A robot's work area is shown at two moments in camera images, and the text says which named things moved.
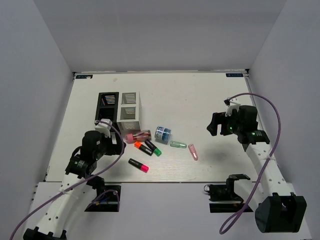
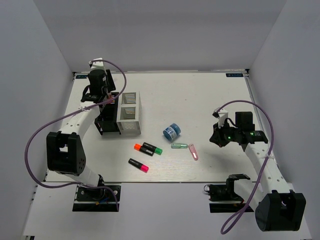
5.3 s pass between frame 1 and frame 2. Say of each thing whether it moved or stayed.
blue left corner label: stayed
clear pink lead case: stayed
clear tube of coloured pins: moved
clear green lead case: stayed
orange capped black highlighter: stayed
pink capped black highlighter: stayed
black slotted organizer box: stayed
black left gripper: moved
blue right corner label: stayed
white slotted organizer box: stayed
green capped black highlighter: moved
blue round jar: moved
